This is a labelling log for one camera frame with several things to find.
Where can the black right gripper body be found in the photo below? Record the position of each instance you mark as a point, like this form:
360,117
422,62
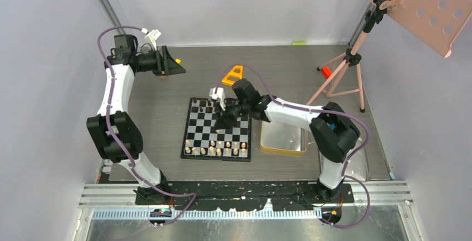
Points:
234,111

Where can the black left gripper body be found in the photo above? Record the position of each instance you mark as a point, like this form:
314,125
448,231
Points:
151,62

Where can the black white chess board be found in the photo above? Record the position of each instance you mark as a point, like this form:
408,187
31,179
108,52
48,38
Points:
201,141

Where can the orange triangular plastic frame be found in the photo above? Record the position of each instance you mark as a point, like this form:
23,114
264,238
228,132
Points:
233,75

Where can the gold tin box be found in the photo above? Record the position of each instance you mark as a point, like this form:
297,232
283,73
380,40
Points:
283,139

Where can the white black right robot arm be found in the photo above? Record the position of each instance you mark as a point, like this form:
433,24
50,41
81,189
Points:
333,131

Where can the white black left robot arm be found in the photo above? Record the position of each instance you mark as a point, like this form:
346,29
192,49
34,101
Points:
115,135

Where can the red block near stand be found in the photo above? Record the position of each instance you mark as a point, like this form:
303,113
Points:
326,72

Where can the silver tin lid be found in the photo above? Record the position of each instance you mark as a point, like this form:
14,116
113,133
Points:
357,167

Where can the pink music stand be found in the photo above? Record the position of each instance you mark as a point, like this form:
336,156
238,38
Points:
436,23

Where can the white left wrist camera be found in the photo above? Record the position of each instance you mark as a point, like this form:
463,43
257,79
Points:
151,37

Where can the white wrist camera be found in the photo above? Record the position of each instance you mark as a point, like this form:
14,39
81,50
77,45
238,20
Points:
217,94
151,37

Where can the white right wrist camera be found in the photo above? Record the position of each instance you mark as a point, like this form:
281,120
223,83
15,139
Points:
217,94

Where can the green block at wall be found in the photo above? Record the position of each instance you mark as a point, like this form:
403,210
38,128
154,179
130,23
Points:
298,43

